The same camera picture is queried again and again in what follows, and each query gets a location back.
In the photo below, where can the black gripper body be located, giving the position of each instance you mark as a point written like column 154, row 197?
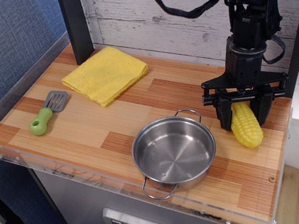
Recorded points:
column 243, row 78

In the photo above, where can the clear acrylic front guard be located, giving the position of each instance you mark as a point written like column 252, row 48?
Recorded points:
column 222, row 194

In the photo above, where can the yellow plastic corn cob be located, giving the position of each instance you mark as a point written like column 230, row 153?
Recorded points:
column 245, row 126

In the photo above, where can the black left frame post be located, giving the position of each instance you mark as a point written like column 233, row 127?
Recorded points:
column 77, row 28

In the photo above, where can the stainless steel pot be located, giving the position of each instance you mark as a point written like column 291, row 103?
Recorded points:
column 175, row 152

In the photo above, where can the green handled grey spatula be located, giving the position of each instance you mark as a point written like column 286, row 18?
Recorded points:
column 54, row 103

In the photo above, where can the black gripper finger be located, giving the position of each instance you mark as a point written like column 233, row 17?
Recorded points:
column 261, row 107
column 224, row 113

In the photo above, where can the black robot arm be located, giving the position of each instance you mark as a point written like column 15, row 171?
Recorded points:
column 253, row 23

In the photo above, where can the yellow folded cloth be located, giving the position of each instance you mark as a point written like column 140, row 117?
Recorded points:
column 105, row 75

